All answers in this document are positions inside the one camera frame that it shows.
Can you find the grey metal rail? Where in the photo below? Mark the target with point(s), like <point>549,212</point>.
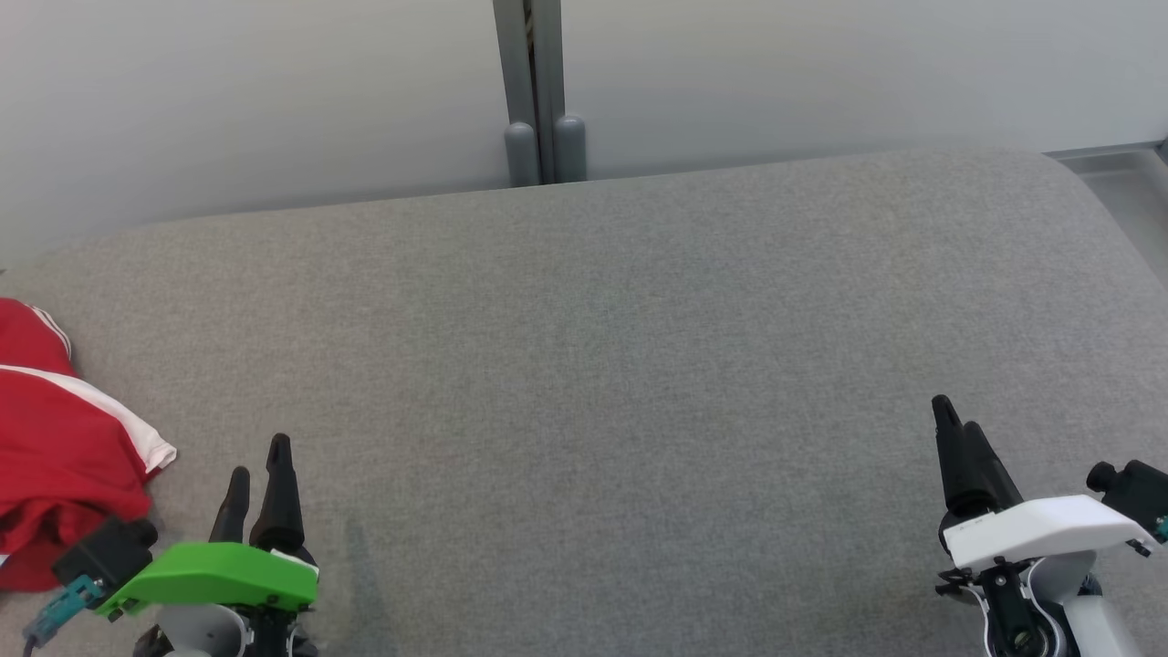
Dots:
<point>1113,153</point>

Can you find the grey vertical metal post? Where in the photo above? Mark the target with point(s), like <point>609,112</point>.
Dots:
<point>534,64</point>

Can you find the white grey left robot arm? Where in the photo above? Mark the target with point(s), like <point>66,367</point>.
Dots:
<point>201,634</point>

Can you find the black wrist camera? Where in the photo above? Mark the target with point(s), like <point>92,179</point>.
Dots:
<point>105,552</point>
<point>1141,493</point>

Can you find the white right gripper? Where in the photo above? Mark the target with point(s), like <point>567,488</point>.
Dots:
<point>1049,529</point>

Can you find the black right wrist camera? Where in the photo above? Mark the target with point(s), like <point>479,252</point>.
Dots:
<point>1141,493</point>

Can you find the red jersey with dark print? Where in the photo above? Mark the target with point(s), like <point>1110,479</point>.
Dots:
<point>55,447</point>

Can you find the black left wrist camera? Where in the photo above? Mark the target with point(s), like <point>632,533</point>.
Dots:
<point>105,552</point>

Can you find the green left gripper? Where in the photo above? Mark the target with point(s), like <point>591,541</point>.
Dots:
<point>219,575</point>

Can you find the grey cylinder post cap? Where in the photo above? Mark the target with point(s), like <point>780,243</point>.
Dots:
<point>521,155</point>
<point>570,151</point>

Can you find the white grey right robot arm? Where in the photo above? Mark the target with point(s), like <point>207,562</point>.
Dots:
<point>1095,625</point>

